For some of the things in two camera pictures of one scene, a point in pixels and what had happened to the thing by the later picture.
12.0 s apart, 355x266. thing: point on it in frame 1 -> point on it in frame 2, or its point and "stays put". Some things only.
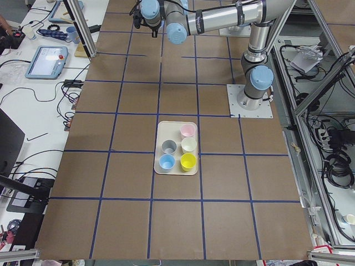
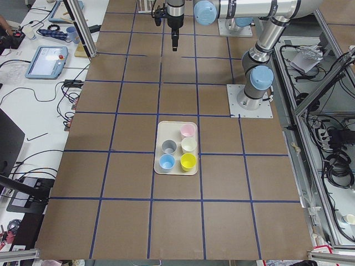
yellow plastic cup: [187, 160] stays put
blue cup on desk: [72, 34] stays put
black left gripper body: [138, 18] -> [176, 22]
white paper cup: [29, 32] stays put
